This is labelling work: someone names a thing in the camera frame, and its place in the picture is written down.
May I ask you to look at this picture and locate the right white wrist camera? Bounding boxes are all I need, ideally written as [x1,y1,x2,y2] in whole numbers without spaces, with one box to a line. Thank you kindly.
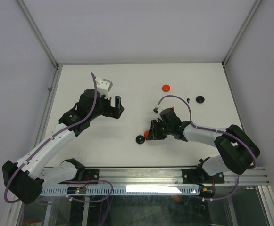
[153,105,160,114]

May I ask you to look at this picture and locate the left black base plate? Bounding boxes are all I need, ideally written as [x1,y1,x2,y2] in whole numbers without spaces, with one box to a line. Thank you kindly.
[81,169,100,185]

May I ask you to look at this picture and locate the aluminium frame post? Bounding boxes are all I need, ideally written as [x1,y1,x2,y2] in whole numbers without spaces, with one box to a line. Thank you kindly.
[15,0,58,68]
[222,0,264,68]

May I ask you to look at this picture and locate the small green circuit board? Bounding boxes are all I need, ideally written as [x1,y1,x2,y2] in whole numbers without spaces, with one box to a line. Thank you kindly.
[67,187,87,194]

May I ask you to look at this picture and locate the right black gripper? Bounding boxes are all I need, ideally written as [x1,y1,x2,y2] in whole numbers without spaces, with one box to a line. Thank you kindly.
[146,119,172,140]

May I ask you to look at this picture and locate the right aluminium frame post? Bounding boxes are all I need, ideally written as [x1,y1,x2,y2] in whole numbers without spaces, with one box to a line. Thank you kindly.
[222,0,264,68]

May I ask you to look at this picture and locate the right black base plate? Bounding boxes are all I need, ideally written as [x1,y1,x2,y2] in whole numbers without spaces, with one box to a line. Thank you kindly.
[182,169,225,185]

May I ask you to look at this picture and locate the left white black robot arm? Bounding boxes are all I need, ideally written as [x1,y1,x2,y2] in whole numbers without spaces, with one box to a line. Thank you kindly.
[2,89,124,204]

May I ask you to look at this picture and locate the left aluminium frame post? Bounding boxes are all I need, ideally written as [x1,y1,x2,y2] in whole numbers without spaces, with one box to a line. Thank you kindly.
[15,0,58,68]

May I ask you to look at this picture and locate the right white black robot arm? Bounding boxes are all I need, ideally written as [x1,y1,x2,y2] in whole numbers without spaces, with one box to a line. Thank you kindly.
[145,108,260,186]

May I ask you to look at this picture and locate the aluminium mounting rail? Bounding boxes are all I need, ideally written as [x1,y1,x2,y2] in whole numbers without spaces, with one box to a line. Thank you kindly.
[86,167,270,186]

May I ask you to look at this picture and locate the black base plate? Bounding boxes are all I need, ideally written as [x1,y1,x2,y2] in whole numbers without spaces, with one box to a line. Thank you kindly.
[81,169,100,185]
[182,169,225,185]

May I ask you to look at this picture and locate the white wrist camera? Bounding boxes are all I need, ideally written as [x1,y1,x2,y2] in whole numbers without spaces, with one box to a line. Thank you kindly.
[153,105,160,114]
[95,77,113,99]

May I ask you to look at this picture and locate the red charging case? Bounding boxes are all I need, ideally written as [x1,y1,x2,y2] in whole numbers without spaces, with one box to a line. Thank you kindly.
[144,130,152,140]
[162,84,171,92]

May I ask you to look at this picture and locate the black earbud charging case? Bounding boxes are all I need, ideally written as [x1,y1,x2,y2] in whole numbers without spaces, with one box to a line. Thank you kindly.
[135,135,145,145]

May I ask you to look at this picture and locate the grey slotted cable duct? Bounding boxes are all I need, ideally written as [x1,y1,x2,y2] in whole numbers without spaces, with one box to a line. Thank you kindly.
[41,185,200,196]

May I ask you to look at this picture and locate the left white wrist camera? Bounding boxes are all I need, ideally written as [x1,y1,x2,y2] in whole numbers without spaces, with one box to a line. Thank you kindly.
[95,77,113,99]

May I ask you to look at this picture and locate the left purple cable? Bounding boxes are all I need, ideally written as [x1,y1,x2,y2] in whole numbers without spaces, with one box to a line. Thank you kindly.
[4,72,99,203]

